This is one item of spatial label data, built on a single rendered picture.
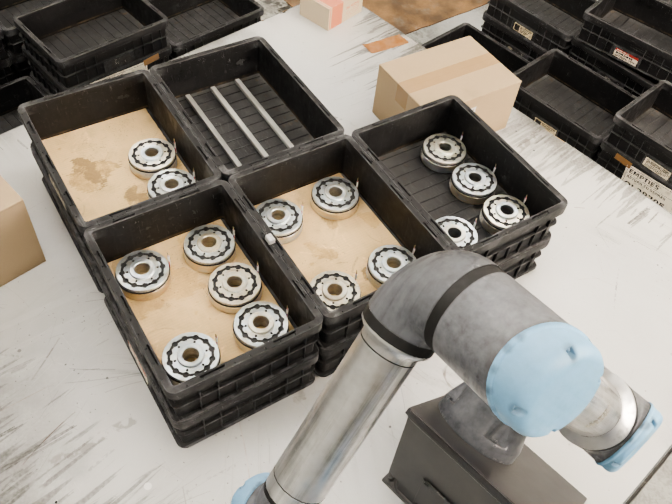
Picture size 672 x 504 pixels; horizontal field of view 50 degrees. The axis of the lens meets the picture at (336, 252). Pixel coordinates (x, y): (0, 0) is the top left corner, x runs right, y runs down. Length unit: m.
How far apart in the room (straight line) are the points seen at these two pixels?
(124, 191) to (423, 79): 0.80
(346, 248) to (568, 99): 1.48
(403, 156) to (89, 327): 0.80
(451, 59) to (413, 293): 1.28
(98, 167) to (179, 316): 0.45
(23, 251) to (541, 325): 1.19
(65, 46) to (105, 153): 0.97
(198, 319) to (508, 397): 0.81
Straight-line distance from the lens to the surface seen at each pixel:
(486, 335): 0.72
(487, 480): 1.13
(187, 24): 2.90
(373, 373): 0.83
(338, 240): 1.52
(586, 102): 2.81
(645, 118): 2.65
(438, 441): 1.14
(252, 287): 1.40
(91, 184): 1.66
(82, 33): 2.70
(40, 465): 1.46
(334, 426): 0.87
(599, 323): 1.71
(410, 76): 1.90
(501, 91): 1.94
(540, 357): 0.71
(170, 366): 1.32
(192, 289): 1.44
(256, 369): 1.29
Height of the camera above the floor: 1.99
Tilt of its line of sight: 51 degrees down
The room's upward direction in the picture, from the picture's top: 7 degrees clockwise
